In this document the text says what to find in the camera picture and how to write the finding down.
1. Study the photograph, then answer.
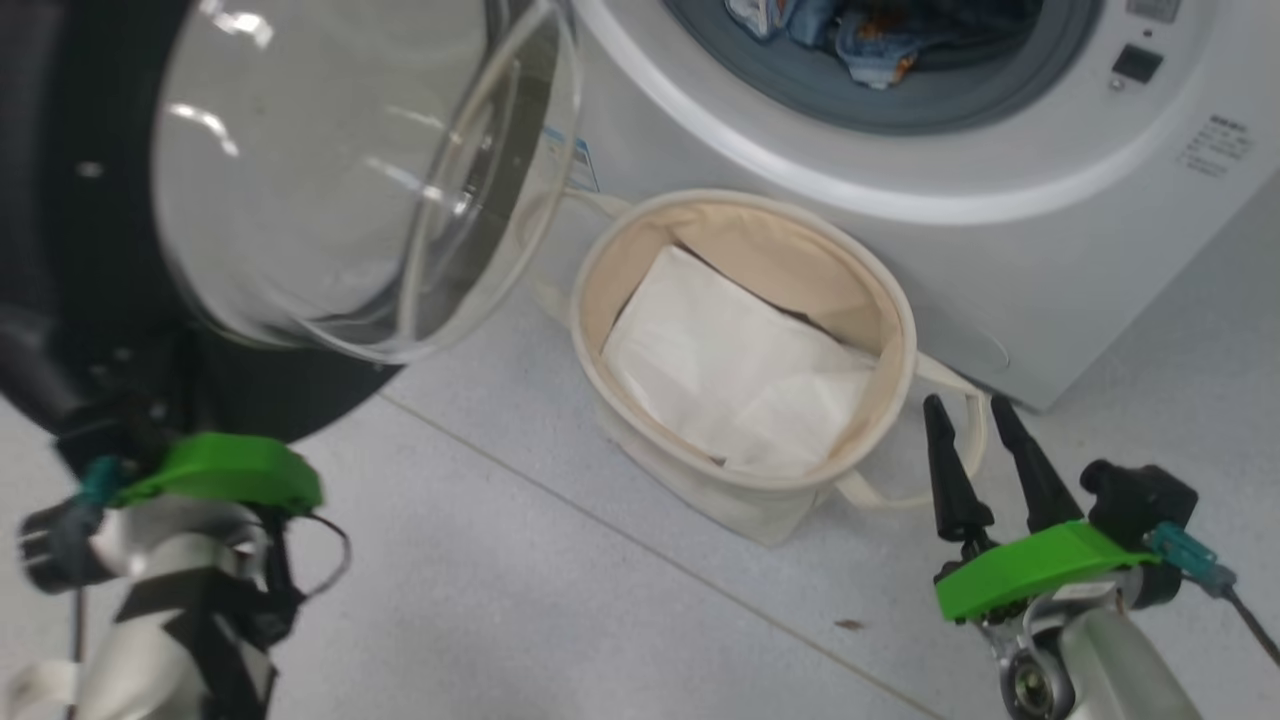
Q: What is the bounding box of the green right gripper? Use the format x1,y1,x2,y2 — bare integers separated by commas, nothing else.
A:
921,393,1163,720

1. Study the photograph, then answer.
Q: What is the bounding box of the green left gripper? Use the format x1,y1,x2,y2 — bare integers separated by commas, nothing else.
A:
20,432,326,593

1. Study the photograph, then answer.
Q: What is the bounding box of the washing machine door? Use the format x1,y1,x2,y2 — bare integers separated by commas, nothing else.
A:
0,0,584,453

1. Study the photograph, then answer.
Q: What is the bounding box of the blue patterned garment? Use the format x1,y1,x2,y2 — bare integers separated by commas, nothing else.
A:
724,0,1043,91

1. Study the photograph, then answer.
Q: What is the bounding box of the white front-load washing machine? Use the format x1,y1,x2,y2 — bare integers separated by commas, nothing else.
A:
545,0,1280,412

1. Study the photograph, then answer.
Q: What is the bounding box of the cream canvas laundry basket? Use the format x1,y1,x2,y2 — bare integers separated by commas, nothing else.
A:
528,187,993,548

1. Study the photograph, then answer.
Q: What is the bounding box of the white folded cloth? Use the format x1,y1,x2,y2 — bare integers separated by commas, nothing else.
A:
599,244,883,478

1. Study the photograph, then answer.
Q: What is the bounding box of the printed text notice label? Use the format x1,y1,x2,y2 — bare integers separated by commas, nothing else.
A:
1178,113,1253,181

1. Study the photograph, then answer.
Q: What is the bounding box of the blue energy label sticker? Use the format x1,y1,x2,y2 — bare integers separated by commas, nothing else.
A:
544,124,602,194

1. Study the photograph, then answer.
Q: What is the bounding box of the teal plug cable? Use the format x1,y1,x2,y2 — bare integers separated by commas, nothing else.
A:
75,455,129,509
1144,521,1280,668

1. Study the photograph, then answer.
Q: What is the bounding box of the thin black cable loop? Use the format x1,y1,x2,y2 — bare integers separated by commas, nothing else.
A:
296,511,353,602

